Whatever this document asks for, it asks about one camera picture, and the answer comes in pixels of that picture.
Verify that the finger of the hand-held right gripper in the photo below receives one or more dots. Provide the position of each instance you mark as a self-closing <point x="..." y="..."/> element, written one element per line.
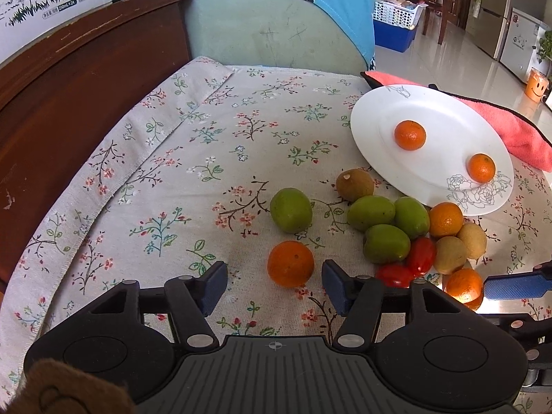
<point x="524" y="327"/>
<point x="515" y="287"/>

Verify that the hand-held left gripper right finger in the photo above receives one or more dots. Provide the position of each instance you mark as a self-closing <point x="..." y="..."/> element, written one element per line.
<point x="335" y="287"/>

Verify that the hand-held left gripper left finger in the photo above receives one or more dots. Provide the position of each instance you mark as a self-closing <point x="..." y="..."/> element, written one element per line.
<point x="214" y="287"/>

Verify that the small orange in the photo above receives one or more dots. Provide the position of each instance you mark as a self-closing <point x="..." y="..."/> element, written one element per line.
<point x="409" y="135"/>
<point x="463" y="287"/>
<point x="290" y="264"/>
<point x="445" y="220"/>
<point x="481" y="167"/>

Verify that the red cherry tomato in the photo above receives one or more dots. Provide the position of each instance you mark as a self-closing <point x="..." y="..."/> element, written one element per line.
<point x="394" y="275"/>
<point x="421" y="255"/>

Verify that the brown kiwi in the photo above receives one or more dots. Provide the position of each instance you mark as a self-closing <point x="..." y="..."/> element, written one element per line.
<point x="473" y="240"/>
<point x="354" y="184"/>
<point x="450" y="254"/>

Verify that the green jujube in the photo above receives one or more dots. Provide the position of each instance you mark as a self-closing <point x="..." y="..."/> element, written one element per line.
<point x="385" y="244"/>
<point x="412" y="217"/>
<point x="291" y="209"/>
<point x="371" y="212"/>

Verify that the white plate with line drawings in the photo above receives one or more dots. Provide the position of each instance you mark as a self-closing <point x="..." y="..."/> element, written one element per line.
<point x="435" y="155"/>

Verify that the floral tablecloth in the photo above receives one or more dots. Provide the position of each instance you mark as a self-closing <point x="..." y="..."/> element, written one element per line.
<point x="172" y="172"/>

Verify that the pink towel with black edge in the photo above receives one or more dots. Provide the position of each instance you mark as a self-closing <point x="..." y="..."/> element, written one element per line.
<point x="513" y="129"/>

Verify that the brown plush cloth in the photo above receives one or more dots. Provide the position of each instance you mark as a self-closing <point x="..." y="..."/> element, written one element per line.
<point x="64" y="390"/>

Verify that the orange smiley bucket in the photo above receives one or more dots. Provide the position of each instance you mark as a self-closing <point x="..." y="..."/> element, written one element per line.
<point x="536" y="86"/>

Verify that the green potted plant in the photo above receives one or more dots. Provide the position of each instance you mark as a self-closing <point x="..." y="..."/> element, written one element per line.
<point x="545" y="47"/>

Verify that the dark wooden cabinet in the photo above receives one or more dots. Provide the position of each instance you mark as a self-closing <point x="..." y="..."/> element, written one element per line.
<point x="64" y="95"/>

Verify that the small white refrigerator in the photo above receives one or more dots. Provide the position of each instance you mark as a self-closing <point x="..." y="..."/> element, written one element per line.
<point x="519" y="43"/>

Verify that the blue plastic bin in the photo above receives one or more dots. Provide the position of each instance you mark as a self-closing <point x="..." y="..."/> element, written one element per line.
<point x="394" y="36"/>

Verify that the green sofa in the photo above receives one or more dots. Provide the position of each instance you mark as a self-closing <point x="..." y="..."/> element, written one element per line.
<point x="267" y="34"/>

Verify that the white perforated basket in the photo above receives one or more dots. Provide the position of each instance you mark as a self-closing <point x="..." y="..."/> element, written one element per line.
<point x="396" y="16"/>

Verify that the silver refrigerator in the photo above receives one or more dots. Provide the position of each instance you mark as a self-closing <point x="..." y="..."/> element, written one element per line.
<point x="491" y="8"/>

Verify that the blue printed cloth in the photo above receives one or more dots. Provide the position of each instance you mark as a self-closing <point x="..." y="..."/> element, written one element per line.
<point x="336" y="4"/>

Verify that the printed cardboard box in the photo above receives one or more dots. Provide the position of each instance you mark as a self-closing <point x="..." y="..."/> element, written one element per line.
<point x="43" y="4"/>

